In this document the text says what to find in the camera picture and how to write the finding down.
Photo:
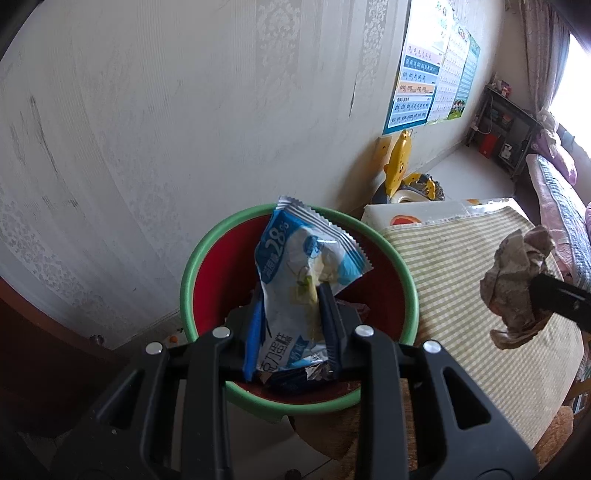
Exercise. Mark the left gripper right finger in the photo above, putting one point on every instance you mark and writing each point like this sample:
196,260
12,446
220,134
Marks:
365,354

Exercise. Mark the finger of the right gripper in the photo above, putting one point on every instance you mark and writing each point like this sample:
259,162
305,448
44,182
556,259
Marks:
550,295

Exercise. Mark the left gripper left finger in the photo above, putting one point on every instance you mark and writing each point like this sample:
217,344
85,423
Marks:
165,416

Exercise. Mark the brown paper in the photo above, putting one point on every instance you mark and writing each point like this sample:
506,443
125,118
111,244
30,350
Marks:
520,257

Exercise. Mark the blue white snack bag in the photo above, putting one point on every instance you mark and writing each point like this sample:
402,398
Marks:
299,250

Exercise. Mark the red green-rimmed trash bin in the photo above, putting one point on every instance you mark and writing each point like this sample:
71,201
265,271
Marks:
220,275

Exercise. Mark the bed with plaid blanket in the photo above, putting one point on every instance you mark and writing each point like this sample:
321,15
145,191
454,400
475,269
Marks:
565,216

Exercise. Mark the yellow checked tablecloth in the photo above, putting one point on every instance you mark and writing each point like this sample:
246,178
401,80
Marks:
447,260

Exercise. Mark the brown plush teddy bear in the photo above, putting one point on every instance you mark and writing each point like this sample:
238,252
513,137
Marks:
437,425

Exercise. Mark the purple pillow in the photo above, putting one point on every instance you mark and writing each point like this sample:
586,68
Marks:
549,146

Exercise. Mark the red container on floor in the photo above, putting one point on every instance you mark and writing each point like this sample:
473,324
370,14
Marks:
487,145

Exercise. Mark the dark metal shelf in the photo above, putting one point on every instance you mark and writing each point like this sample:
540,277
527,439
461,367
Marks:
515,128

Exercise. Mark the yellow duck potty seat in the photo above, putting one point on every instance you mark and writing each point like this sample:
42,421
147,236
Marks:
399,185

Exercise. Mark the pink curtain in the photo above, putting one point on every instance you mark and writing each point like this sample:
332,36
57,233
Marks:
547,41

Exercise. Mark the green number wall poster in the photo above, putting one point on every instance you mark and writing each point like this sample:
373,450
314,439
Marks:
466,80

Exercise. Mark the white chart wall poster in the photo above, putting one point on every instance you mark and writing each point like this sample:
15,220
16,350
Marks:
450,73

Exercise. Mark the blue pinyin wall poster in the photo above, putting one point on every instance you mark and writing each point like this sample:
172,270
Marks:
425,44

